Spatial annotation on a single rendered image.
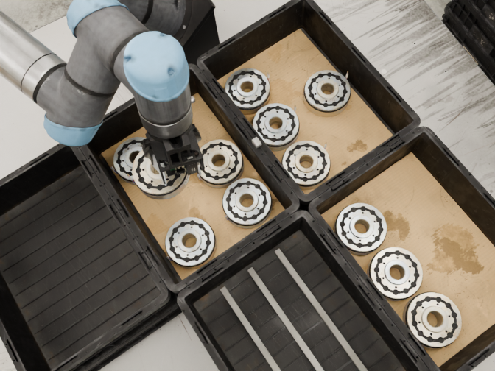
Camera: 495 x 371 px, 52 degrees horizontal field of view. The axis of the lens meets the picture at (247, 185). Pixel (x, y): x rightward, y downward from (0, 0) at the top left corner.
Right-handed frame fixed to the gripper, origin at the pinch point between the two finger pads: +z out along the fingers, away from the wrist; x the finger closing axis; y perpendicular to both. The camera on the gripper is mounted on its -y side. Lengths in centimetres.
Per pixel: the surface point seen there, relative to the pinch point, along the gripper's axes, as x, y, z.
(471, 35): 118, -40, 60
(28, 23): -37, -135, 102
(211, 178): 6.5, -0.1, 13.3
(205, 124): 10.0, -14.2, 15.8
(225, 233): 5.5, 11.4, 16.9
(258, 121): 20.6, -8.8, 11.9
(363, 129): 42.0, 0.5, 12.6
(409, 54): 68, -20, 22
